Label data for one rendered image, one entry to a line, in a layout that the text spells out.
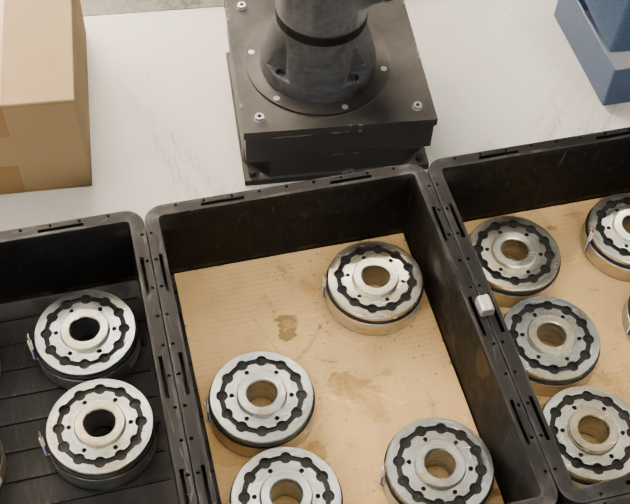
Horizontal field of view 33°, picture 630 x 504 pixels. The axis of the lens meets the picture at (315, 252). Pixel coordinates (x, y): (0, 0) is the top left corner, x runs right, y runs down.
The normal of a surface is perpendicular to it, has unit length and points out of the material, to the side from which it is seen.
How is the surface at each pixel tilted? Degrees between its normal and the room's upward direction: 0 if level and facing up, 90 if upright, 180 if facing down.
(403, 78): 2
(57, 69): 0
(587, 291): 0
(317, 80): 74
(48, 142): 90
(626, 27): 90
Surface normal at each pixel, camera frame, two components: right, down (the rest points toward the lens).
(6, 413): 0.04, -0.60
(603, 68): -0.97, 0.16
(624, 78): 0.22, 0.79
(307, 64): -0.17, 0.59
